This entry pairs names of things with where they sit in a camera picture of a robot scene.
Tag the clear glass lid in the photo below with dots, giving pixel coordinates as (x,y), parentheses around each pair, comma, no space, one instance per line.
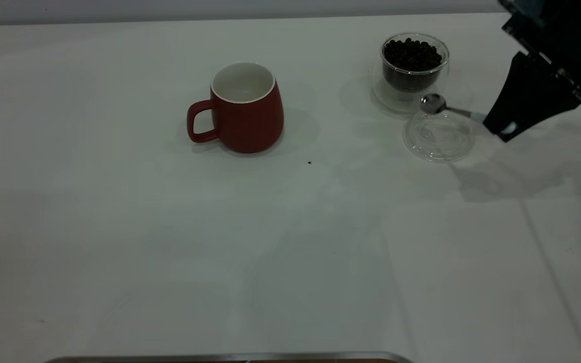
(439,141)

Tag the red ceramic mug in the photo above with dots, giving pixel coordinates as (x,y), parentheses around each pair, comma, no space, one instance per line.
(250,126)

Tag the dark roasted coffee beans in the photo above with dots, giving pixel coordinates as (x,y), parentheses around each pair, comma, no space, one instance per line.
(411,55)

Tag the clear double-wall glass cup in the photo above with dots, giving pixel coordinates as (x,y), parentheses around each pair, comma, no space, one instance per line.
(396,98)

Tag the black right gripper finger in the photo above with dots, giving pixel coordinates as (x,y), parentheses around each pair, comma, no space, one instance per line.
(547,108)
(522,80)

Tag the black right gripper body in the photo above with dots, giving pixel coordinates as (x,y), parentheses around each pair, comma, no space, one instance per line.
(573,35)

